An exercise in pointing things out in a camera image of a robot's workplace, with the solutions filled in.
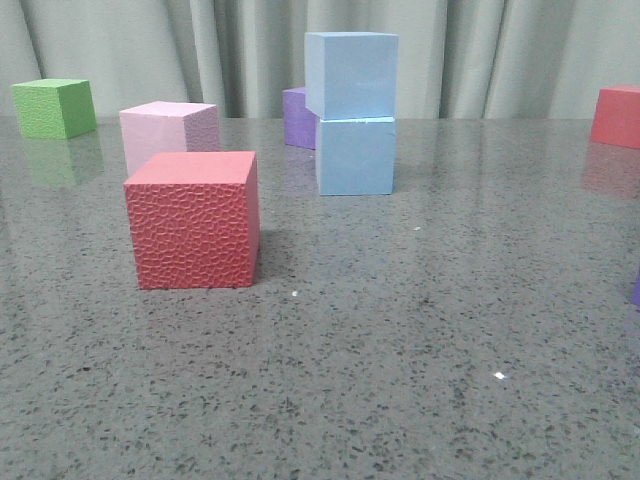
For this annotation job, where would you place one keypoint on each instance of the light blue foam cube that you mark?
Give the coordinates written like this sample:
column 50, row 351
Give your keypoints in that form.
column 355, row 156
column 351, row 74

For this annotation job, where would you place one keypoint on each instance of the far purple foam cube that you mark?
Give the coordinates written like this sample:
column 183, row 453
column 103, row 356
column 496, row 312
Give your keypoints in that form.
column 299, row 123

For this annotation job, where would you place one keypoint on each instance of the purple foam cube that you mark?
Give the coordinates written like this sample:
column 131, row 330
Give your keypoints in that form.
column 299, row 123
column 635, row 297

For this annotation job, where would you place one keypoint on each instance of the red foam cube front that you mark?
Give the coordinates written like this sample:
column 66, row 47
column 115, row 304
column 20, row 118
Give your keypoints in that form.
column 194, row 219

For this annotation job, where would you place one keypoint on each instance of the red foam cube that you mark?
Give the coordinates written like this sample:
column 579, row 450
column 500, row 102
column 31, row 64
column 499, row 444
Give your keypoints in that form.
column 194, row 219
column 616, row 118

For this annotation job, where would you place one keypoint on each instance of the pink foam cube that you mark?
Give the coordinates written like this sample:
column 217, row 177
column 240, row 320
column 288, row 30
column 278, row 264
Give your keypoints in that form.
column 163, row 126

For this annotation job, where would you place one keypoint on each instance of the grey-green curtain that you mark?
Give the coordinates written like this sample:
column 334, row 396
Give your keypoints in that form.
column 457, row 59

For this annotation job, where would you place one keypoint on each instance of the green foam cube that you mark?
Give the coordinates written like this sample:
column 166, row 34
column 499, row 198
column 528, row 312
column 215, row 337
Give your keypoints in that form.
column 54, row 108

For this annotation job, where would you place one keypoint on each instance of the near purple foam cube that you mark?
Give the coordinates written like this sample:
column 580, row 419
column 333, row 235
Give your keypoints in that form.
column 635, row 297

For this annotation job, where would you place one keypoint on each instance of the red foam cube right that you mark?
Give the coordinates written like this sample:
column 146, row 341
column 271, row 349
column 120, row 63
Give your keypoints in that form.
column 616, row 118

